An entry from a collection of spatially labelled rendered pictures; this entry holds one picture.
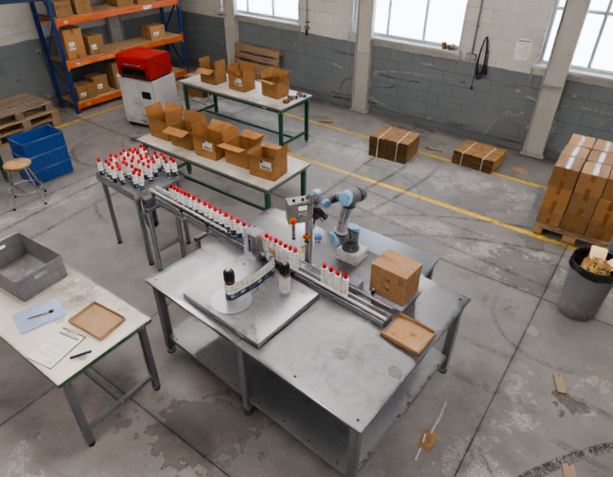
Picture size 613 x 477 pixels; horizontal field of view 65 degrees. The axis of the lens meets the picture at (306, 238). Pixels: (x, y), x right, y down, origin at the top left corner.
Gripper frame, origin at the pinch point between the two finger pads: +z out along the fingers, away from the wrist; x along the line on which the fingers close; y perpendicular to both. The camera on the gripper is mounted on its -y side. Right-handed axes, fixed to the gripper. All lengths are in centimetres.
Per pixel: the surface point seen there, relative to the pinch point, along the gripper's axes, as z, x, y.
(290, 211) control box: -41, 46, -6
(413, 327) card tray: 16, 46, -116
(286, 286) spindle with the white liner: 1, 78, -26
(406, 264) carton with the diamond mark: -13, 17, -92
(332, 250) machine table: 16.8, 2.6, -17.7
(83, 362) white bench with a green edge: 20, 203, 50
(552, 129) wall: 54, -499, -93
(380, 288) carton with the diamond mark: 7, 32, -81
